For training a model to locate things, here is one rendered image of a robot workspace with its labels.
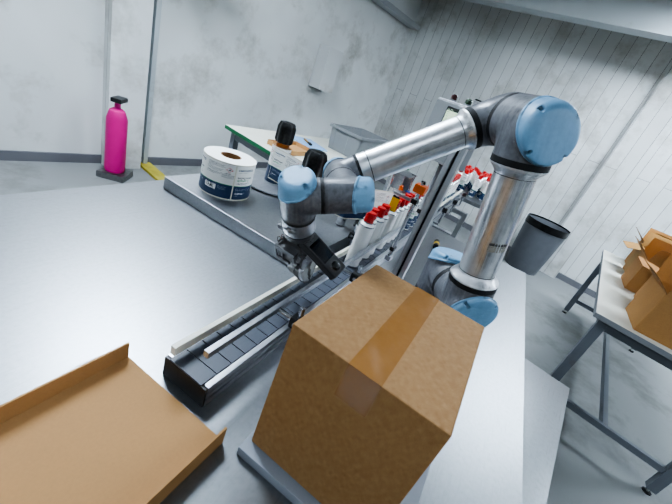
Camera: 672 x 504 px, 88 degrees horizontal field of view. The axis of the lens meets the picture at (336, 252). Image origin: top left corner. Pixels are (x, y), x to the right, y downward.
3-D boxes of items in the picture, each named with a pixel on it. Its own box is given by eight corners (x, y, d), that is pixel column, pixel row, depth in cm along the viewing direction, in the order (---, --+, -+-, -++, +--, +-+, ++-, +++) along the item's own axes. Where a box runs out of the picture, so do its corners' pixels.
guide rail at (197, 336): (379, 231, 155) (381, 227, 155) (381, 232, 155) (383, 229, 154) (169, 353, 64) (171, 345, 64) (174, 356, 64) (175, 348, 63)
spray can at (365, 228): (349, 259, 126) (370, 208, 117) (360, 266, 123) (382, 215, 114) (340, 261, 122) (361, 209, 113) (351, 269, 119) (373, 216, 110)
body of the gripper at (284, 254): (294, 240, 92) (292, 208, 82) (321, 256, 89) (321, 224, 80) (275, 259, 88) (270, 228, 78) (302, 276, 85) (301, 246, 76)
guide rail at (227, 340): (398, 228, 151) (400, 226, 150) (401, 230, 150) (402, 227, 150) (202, 355, 60) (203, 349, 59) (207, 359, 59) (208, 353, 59)
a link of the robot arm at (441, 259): (445, 282, 110) (464, 245, 104) (463, 309, 98) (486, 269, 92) (410, 275, 107) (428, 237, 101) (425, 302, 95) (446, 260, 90)
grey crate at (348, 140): (355, 148, 381) (362, 128, 372) (384, 162, 365) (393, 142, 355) (322, 145, 333) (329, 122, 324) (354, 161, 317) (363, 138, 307)
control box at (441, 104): (433, 155, 132) (457, 104, 123) (463, 172, 119) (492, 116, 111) (413, 149, 126) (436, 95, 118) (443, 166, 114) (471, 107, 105)
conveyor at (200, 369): (411, 219, 206) (413, 213, 205) (423, 226, 204) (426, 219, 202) (167, 373, 67) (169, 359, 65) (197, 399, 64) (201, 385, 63)
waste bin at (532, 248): (542, 272, 488) (572, 230, 458) (535, 281, 446) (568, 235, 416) (506, 253, 512) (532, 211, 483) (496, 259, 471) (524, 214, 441)
